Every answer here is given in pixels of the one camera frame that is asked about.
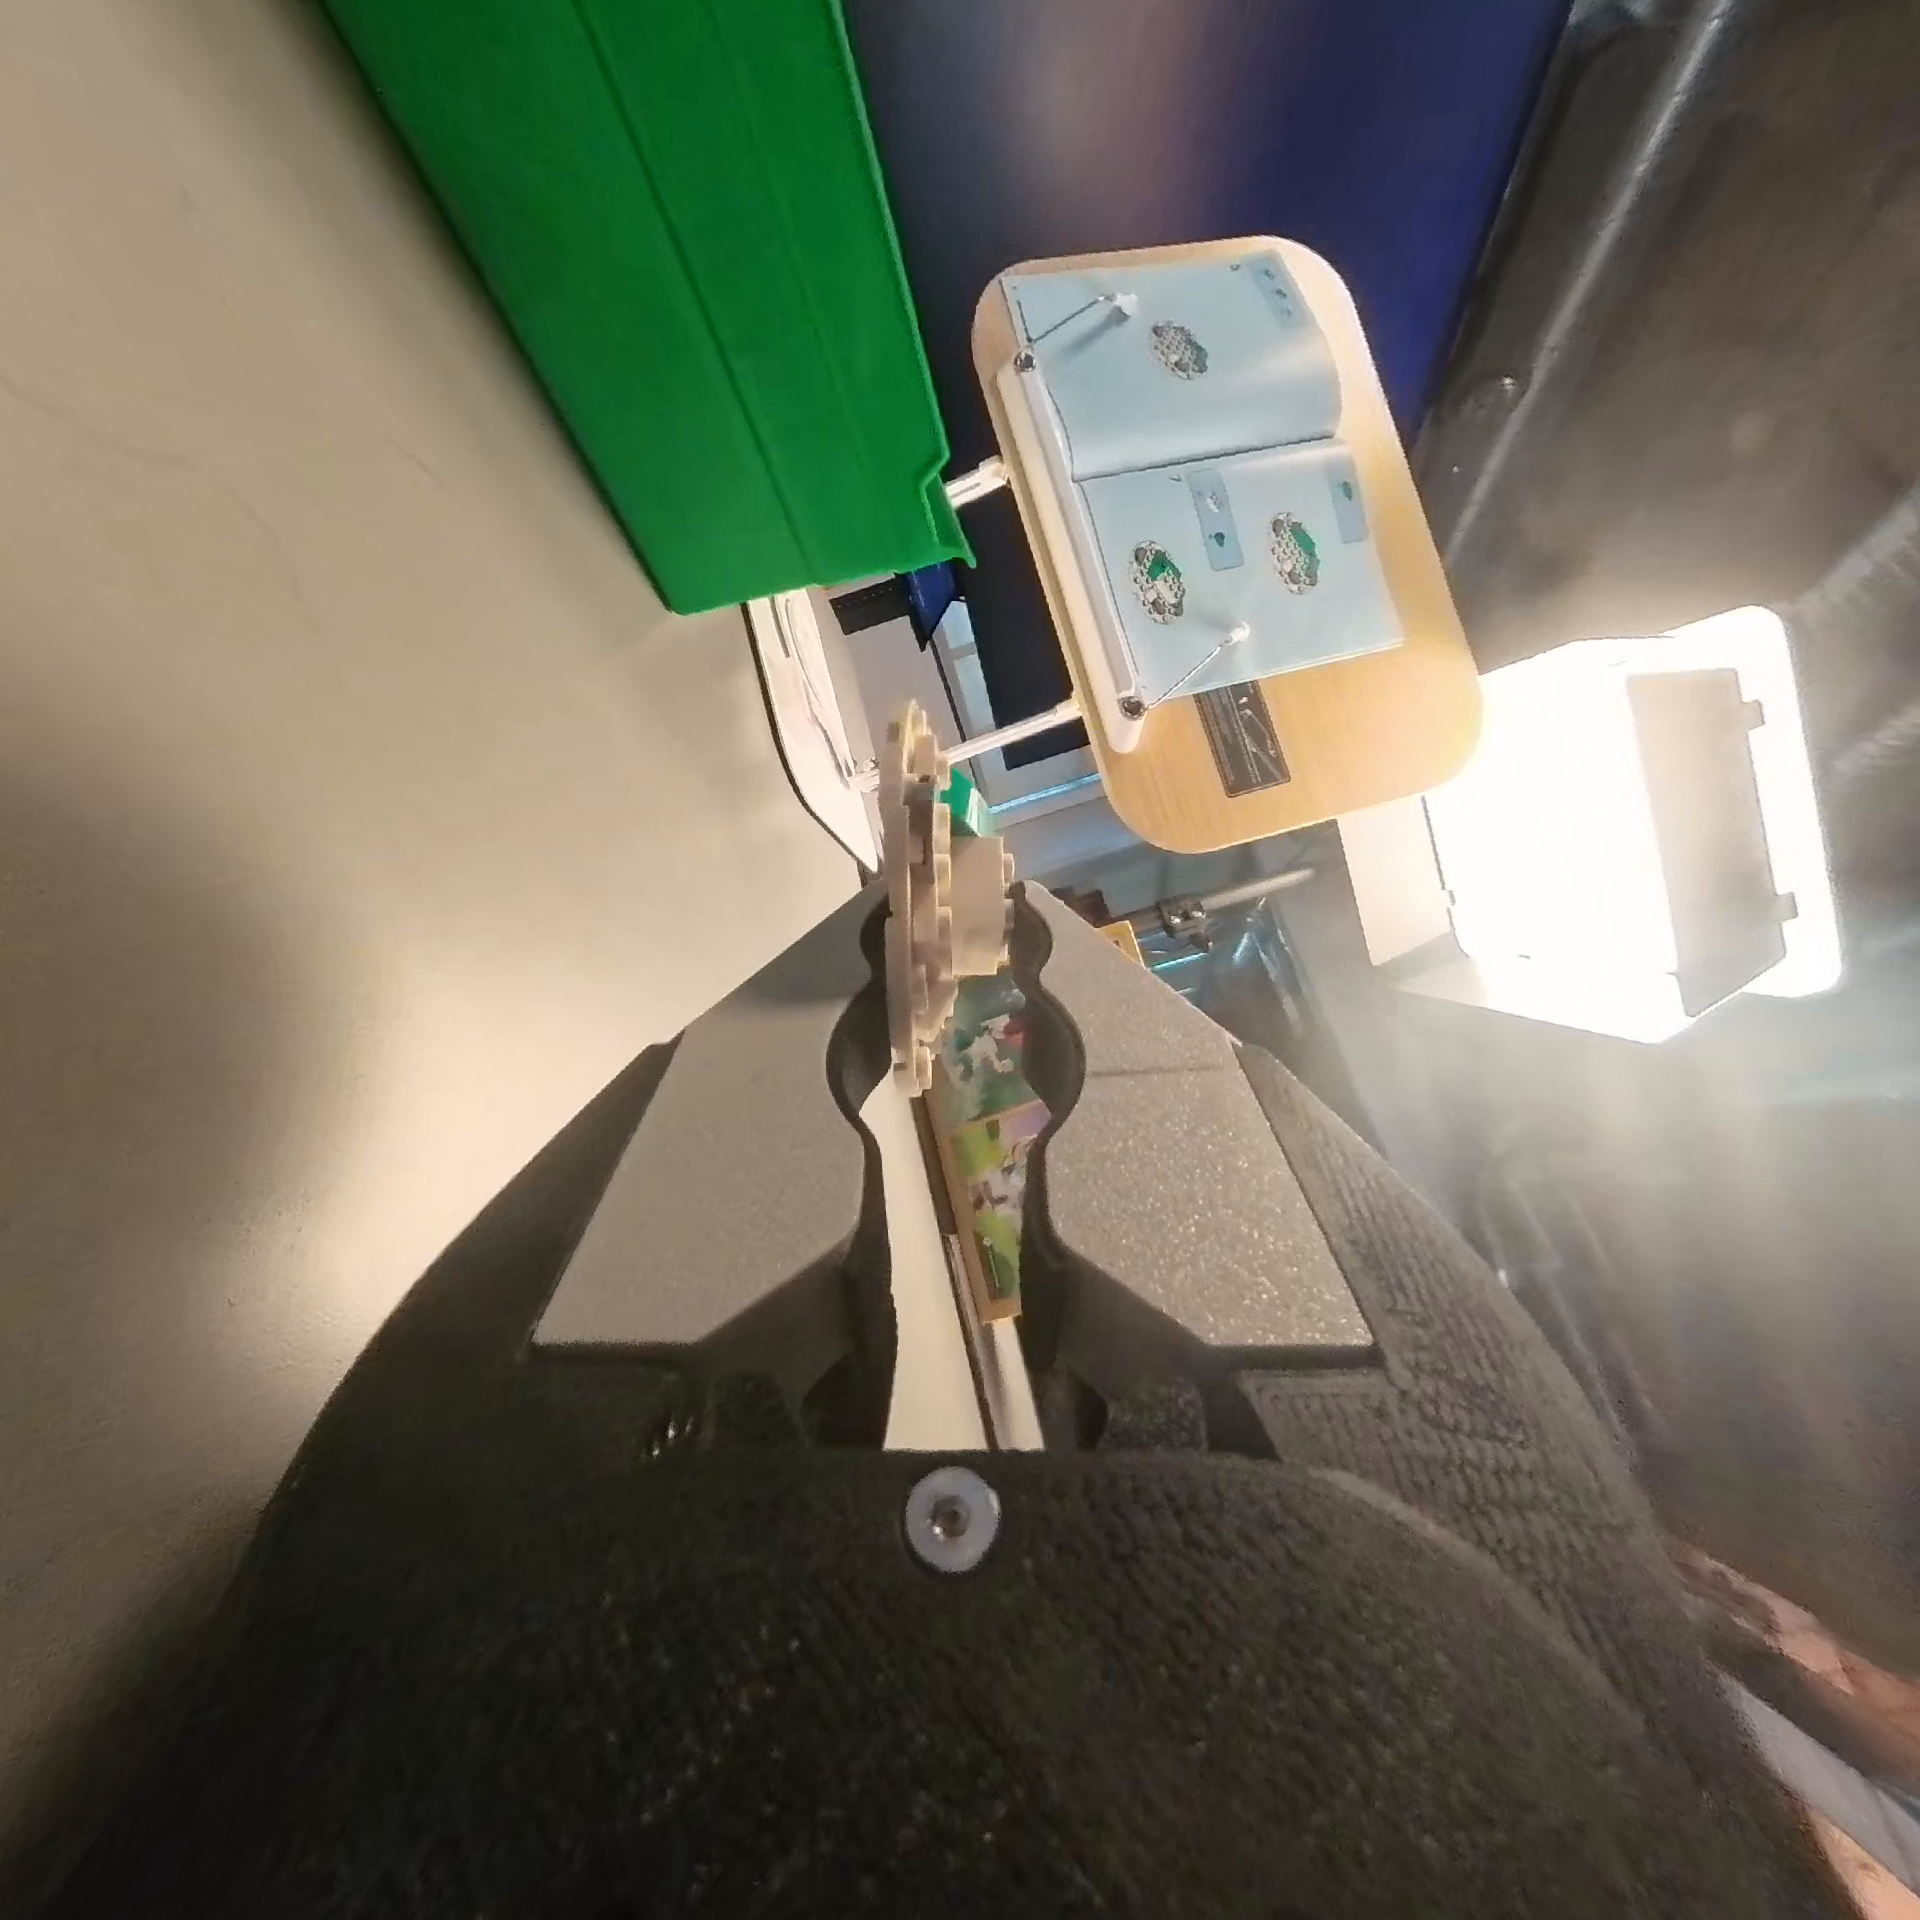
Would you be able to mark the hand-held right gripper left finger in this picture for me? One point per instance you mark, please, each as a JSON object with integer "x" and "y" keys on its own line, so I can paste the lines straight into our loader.
{"x": 704, "y": 1186}

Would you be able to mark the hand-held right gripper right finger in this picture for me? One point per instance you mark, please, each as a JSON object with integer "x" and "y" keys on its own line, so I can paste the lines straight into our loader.
{"x": 1201, "y": 1201}

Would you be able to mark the round white lego plate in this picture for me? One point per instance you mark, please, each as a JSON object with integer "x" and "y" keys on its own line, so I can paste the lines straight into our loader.
{"x": 913, "y": 900}

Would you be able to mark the small light grey lego brick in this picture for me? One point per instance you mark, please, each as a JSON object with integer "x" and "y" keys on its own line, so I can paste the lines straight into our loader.
{"x": 976, "y": 900}

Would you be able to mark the teal green lego piece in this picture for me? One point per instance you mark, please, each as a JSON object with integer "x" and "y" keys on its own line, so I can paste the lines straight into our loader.
{"x": 972, "y": 813}

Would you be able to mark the green plastic bin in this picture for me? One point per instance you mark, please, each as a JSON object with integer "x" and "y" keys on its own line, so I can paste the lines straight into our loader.
{"x": 645, "y": 301}

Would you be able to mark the metal clamp rod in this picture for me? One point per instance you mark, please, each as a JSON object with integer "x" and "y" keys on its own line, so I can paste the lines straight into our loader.
{"x": 1201, "y": 913}

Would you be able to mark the wooden book stand white base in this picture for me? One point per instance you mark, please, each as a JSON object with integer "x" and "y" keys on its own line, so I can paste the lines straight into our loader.
{"x": 1349, "y": 751}

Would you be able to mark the bright studio light panel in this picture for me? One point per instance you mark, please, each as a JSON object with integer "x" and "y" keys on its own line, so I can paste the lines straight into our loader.
{"x": 1620, "y": 826}

